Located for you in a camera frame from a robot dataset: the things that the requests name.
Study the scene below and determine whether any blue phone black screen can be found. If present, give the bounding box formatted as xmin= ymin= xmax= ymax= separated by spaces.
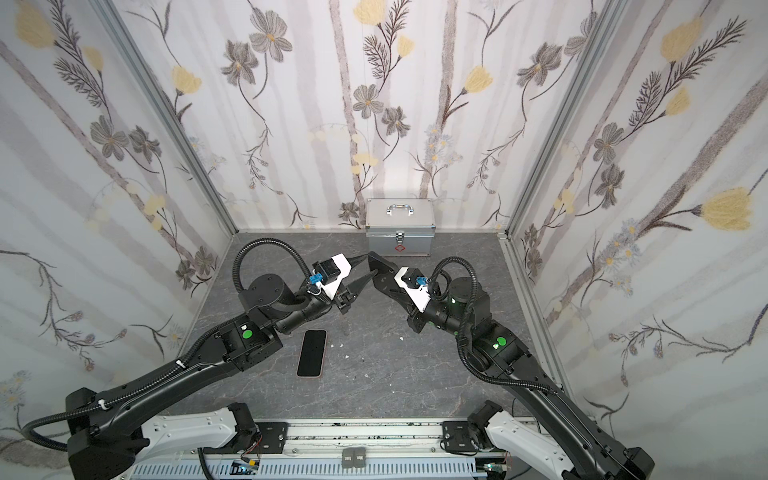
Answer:
xmin=368 ymin=251 xmax=415 ymax=313

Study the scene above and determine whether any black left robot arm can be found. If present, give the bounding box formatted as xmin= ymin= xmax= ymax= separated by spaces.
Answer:
xmin=65 ymin=238 xmax=391 ymax=479

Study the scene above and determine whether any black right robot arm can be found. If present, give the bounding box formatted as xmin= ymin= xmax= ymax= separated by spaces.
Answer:
xmin=395 ymin=269 xmax=655 ymax=479

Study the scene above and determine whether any silver aluminium first aid case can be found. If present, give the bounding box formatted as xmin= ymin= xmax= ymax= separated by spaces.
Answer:
xmin=365 ymin=198 xmax=436 ymax=257

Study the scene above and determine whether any black phone with pink edge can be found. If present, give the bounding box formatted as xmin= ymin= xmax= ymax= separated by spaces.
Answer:
xmin=297 ymin=330 xmax=327 ymax=378

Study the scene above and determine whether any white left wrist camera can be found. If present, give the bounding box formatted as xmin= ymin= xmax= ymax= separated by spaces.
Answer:
xmin=308 ymin=254 xmax=352 ymax=300

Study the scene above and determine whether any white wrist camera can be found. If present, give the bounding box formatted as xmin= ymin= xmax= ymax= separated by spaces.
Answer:
xmin=394 ymin=267 xmax=431 ymax=313
xmin=308 ymin=254 xmax=352 ymax=300

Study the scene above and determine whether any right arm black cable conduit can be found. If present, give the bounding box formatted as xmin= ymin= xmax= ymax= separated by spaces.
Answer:
xmin=428 ymin=256 xmax=559 ymax=395

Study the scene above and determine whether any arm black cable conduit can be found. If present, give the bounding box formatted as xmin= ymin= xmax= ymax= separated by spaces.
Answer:
xmin=20 ymin=237 xmax=313 ymax=452
xmin=428 ymin=256 xmax=559 ymax=395

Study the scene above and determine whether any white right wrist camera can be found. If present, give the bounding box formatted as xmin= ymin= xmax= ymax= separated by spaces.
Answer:
xmin=394 ymin=267 xmax=431 ymax=313

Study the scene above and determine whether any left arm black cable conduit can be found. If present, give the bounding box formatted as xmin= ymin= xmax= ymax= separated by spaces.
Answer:
xmin=20 ymin=237 xmax=313 ymax=452

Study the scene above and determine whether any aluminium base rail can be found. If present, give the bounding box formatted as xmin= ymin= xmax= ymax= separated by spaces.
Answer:
xmin=128 ymin=418 xmax=511 ymax=480

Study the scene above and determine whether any white vented cable duct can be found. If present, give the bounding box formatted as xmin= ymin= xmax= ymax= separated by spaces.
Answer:
xmin=128 ymin=458 xmax=490 ymax=480

